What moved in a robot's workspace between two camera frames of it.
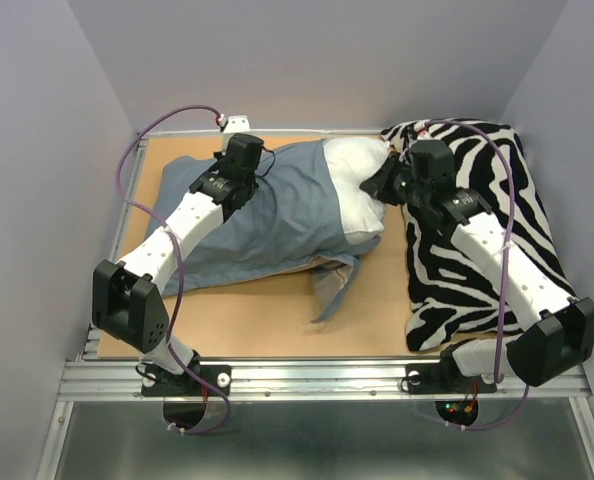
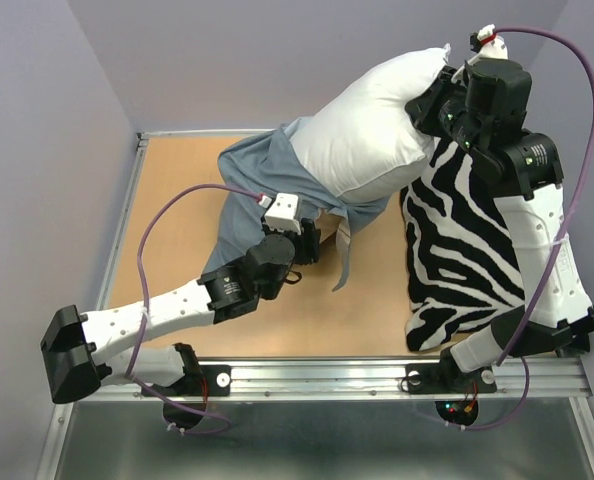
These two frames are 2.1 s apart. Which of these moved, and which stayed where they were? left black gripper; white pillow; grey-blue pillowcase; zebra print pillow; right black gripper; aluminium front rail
Moved: right black gripper; grey-blue pillowcase; left black gripper; white pillow
Stayed: zebra print pillow; aluminium front rail
